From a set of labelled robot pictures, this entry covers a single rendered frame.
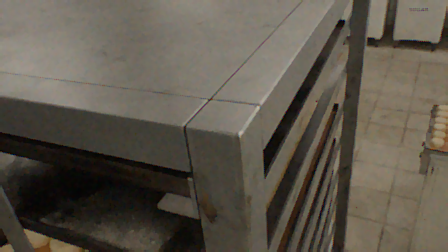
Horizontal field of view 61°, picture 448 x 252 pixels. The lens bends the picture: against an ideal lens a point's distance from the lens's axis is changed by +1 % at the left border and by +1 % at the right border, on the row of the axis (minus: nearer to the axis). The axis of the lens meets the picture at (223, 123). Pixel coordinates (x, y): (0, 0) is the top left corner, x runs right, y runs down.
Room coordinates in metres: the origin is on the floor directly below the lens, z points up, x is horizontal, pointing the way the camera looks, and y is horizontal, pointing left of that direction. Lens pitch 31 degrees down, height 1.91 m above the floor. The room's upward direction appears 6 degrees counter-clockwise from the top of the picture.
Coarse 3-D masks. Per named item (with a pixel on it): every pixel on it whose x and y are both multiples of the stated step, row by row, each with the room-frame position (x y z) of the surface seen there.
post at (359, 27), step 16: (368, 0) 0.69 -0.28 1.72; (352, 16) 0.70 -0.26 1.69; (368, 16) 0.69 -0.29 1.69; (352, 32) 0.70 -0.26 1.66; (352, 48) 0.70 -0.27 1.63; (352, 64) 0.70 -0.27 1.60; (352, 80) 0.69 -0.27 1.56; (352, 96) 0.69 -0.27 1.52; (352, 112) 0.69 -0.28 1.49; (352, 128) 0.69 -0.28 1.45; (352, 144) 0.69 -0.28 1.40; (352, 160) 0.69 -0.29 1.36; (336, 208) 0.70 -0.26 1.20; (336, 224) 0.70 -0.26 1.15; (336, 240) 0.70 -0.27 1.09
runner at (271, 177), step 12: (348, 24) 0.67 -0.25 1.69; (336, 48) 0.57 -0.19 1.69; (324, 72) 0.49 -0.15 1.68; (312, 84) 0.43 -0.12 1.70; (312, 96) 0.42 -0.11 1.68; (300, 108) 0.37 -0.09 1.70; (312, 108) 0.42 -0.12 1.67; (300, 120) 0.37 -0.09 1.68; (288, 132) 0.33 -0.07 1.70; (300, 132) 0.37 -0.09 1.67; (288, 144) 0.32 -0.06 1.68; (276, 156) 0.29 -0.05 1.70; (288, 156) 0.32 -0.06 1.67; (276, 168) 0.29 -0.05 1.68; (276, 180) 0.28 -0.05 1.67
